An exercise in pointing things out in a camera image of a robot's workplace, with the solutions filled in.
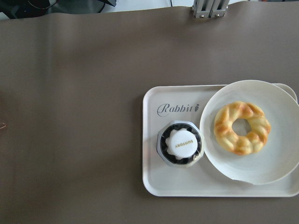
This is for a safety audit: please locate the tea bottle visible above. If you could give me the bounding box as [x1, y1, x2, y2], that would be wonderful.
[157, 120, 206, 168]

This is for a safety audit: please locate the cream serving tray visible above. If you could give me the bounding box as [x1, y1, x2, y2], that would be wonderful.
[142, 84, 299, 197]

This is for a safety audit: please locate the white plate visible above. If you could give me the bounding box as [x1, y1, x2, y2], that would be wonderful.
[199, 80, 299, 184]

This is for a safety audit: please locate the glazed twisted donut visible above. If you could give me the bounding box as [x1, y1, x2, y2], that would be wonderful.
[214, 101, 271, 155]

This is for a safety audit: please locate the aluminium frame post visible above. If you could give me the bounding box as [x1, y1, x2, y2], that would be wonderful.
[192, 0, 229, 19]

